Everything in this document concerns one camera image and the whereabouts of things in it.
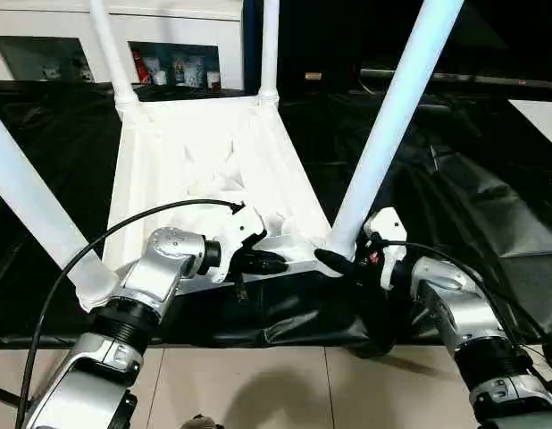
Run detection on black left wrist camera cable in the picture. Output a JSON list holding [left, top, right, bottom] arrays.
[[14, 198, 247, 429]]

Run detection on red bottle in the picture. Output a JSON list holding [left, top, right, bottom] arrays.
[[131, 51, 148, 85]]

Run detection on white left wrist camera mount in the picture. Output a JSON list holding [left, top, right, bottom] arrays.
[[203, 206, 267, 286]]

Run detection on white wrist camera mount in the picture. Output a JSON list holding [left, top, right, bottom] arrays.
[[203, 206, 267, 286], [362, 206, 410, 292]]

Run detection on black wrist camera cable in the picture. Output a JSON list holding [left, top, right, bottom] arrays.
[[368, 238, 546, 359], [14, 198, 247, 429]]

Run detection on grey robot body part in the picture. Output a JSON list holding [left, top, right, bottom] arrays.
[[180, 413, 224, 429]]

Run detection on black floor cables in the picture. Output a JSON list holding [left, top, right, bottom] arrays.
[[524, 338, 552, 373]]

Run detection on white cabinet with glass doors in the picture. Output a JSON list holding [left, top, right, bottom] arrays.
[[0, 0, 247, 91]]

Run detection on white flat board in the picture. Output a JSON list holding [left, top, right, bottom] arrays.
[[507, 98, 552, 156]]

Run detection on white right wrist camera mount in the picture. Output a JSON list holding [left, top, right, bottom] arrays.
[[362, 206, 410, 292]]

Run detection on black stand leg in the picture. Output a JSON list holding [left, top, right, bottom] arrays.
[[0, 382, 35, 408]]

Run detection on black plastic mat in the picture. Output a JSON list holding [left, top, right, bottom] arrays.
[[0, 75, 552, 359]]

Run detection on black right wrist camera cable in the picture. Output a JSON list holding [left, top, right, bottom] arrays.
[[368, 238, 546, 359]]

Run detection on long dark metal rod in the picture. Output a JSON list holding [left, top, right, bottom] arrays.
[[359, 68, 552, 89]]

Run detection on white plastic table top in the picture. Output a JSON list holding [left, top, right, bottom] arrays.
[[77, 93, 349, 315]]

